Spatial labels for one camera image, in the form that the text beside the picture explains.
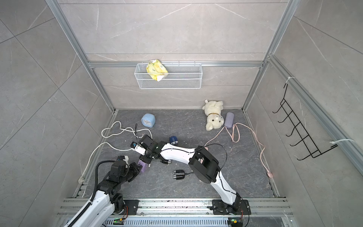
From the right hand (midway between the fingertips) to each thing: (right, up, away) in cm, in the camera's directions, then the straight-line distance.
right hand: (143, 155), depth 87 cm
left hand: (0, -5, -2) cm, 6 cm away
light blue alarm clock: (-1, +22, +15) cm, 26 cm away
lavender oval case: (+62, +22, +24) cm, 69 cm away
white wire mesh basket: (+23, +54, +14) cm, 60 cm away
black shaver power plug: (+23, -11, -4) cm, 25 cm away
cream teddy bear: (+49, +22, +17) cm, 56 cm away
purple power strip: (-1, -5, -1) cm, 5 cm away
